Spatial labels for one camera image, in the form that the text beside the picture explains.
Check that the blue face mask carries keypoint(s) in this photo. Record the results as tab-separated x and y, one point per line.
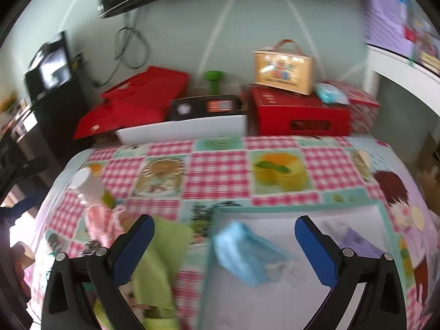
240	254

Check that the pink cloth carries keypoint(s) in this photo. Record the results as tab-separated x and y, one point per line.
103	223

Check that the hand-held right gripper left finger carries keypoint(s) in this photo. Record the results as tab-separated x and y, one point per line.
134	251

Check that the pink checkered printed tablecloth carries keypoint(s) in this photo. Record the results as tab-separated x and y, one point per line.
220	172

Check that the white box with teal rim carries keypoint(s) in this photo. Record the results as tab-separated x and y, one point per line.
282	302

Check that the black cabinet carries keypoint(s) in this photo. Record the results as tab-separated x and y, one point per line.
58	120

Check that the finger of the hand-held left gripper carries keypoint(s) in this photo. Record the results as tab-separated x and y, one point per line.
22	205
25	170

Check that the red cardboard box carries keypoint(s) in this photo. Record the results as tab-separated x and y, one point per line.
299	117

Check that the white desk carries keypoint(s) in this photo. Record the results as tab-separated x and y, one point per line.
388	65

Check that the red patterned box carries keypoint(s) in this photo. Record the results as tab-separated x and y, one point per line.
361	106

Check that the black box with orange label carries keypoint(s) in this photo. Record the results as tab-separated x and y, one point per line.
206	107

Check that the purple packet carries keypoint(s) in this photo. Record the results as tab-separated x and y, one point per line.
357	244

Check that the green dumbbell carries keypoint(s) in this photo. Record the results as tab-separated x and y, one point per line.
213	81

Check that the light green cloth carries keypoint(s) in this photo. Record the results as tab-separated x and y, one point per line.
158	264

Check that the white board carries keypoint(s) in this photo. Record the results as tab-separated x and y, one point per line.
182	130

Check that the red gift box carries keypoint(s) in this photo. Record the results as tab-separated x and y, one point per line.
137	103

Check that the white plastic bottle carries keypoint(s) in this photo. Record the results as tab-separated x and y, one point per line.
90	186

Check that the small black monitor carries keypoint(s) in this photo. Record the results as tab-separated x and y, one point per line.
51	67

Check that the light blue tissue pack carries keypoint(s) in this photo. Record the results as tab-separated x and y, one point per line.
330	93

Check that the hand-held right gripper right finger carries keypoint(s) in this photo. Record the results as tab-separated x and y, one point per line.
315	252

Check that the purple wall poster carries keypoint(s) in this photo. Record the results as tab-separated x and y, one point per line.
385	17

